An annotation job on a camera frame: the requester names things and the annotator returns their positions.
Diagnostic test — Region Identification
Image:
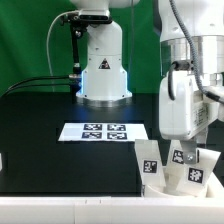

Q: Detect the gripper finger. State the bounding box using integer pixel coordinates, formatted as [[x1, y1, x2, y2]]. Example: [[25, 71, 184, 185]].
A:
[[180, 140, 198, 164]]

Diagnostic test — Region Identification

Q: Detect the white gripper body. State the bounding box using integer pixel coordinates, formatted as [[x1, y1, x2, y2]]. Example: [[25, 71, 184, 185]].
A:
[[159, 71, 221, 140]]

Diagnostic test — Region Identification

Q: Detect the white round stool seat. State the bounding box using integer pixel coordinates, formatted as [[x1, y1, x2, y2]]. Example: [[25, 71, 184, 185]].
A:
[[141, 185, 194, 198]]

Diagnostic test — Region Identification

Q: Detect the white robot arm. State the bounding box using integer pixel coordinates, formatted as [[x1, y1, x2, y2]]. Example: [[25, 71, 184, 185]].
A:
[[70, 0, 224, 164]]

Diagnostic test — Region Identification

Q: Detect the white L-shaped fence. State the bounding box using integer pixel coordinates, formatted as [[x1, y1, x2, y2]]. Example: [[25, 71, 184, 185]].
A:
[[0, 176, 224, 224]]

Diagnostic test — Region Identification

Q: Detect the white marker sheet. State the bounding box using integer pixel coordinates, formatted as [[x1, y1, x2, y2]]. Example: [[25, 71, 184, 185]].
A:
[[58, 123, 148, 142]]

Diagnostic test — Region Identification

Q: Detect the black camera stand pole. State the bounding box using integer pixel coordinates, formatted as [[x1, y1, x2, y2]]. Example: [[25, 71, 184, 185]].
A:
[[70, 26, 81, 102]]

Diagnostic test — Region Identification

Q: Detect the black cable lower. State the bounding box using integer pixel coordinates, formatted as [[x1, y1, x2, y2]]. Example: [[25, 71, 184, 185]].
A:
[[0, 83, 82, 100]]

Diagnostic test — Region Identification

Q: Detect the black cable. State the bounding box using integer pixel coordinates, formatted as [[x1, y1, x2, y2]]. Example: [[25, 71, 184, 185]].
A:
[[6, 76, 82, 93], [0, 83, 82, 100]]

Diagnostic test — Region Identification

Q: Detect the black cable upper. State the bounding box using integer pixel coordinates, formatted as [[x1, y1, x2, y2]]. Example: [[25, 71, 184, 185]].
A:
[[6, 76, 82, 93]]

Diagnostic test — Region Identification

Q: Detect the black camera on stand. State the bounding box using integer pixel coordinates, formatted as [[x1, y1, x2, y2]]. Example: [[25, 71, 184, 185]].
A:
[[60, 9, 112, 25]]

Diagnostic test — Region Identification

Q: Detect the grey camera cable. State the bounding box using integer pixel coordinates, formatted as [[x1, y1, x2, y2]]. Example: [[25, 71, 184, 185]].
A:
[[45, 11, 80, 94]]

